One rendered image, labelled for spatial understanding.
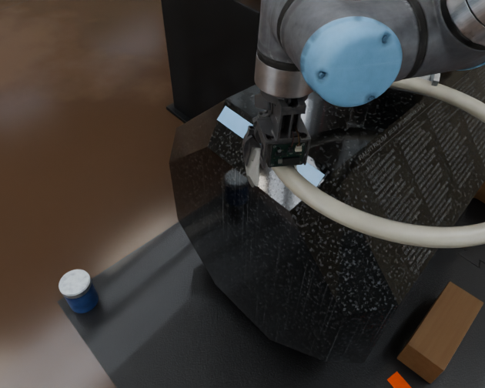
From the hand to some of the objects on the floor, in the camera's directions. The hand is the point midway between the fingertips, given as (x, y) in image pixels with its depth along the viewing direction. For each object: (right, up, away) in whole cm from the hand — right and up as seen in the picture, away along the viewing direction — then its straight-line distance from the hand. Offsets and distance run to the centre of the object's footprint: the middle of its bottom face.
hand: (269, 176), depth 78 cm
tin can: (-61, -41, +74) cm, 104 cm away
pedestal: (+1, +40, +150) cm, 155 cm away
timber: (+60, -52, +67) cm, 104 cm away
